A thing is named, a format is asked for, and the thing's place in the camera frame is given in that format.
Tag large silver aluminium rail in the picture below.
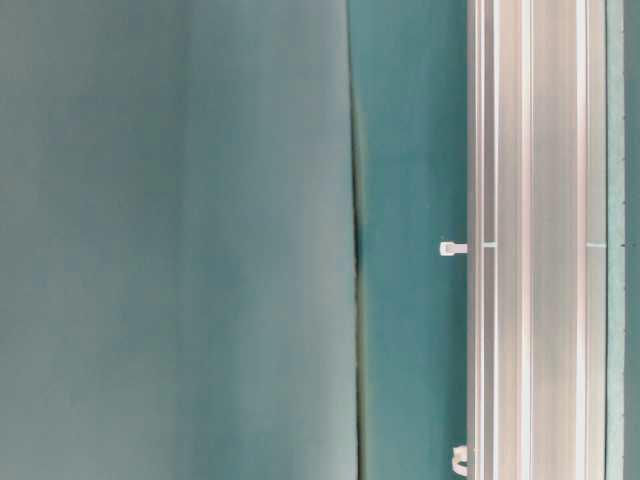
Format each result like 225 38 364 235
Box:
466 1 607 479

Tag teal green table cloth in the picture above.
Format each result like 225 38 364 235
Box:
1 1 639 479

